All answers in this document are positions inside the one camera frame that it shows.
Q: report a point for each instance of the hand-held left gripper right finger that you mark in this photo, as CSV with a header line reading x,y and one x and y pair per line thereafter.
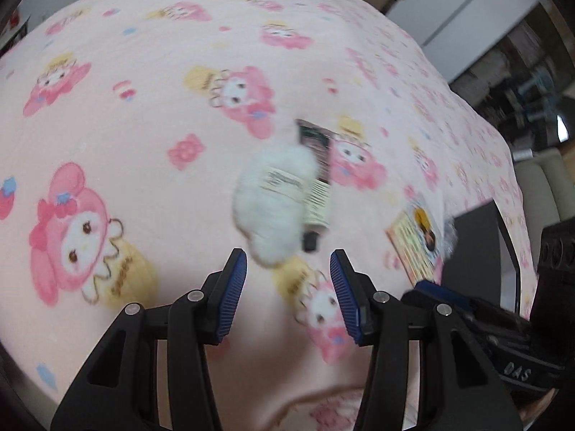
x,y
346,296

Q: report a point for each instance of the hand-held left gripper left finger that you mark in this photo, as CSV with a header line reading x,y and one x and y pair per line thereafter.
x,y
231,296

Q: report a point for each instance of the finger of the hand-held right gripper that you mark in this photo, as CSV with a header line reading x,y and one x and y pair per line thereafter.
x,y
440,291

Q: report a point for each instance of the yellow and pink printed card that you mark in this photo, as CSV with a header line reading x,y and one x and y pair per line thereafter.
x,y
411,251

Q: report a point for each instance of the black storage box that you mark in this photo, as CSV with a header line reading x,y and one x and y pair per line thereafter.
x,y
476,251

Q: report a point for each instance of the white plush toy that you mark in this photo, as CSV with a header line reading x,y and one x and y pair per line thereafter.
x,y
269,220

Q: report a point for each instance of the pink and black cream tube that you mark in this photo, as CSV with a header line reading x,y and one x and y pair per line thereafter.
x,y
316,206

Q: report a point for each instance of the clear crinkled plastic wrap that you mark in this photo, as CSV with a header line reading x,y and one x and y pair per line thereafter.
x,y
450,238

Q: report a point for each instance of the grey padded sofa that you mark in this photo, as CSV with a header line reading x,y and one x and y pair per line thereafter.
x,y
537,188

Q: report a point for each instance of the black glass table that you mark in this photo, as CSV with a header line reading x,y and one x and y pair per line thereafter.
x,y
494,90

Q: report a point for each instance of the pink cartoon printed blanket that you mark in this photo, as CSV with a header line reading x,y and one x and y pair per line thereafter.
x,y
134,98

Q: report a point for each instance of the white cabinet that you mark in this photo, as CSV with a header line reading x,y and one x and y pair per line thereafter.
x,y
449,22

